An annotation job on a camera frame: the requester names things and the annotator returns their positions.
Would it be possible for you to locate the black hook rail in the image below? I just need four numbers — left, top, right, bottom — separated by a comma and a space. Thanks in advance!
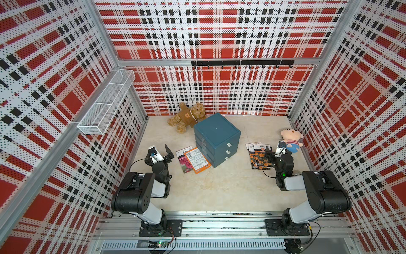
191, 59, 295, 67

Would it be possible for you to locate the brown teddy bear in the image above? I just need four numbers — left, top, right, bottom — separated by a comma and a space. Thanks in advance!
167, 102, 206, 134

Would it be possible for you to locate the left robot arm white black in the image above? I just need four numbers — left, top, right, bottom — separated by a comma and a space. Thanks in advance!
111, 146, 174, 231

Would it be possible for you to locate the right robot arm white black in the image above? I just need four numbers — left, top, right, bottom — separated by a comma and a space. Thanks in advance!
274, 151, 352, 232

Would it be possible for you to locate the orange marigold seed bag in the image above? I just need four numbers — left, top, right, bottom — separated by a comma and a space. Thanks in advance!
248, 150, 275, 170
245, 142, 273, 152

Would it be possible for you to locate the plush doll striped shirt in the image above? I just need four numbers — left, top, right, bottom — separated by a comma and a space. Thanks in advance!
280, 129, 304, 153

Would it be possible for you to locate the teal drawer cabinet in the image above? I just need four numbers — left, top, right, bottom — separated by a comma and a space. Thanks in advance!
193, 113, 241, 168

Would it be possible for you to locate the green circuit board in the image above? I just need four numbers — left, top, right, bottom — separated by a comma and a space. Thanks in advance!
148, 240, 171, 250

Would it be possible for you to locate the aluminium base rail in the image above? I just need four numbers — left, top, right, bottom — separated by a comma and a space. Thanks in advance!
89, 212, 362, 254

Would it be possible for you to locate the orange bordered seed bag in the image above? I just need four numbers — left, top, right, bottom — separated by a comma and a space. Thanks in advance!
184, 147, 211, 174

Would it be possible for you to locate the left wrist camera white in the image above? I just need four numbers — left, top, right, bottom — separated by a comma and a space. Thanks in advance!
150, 146, 164, 164

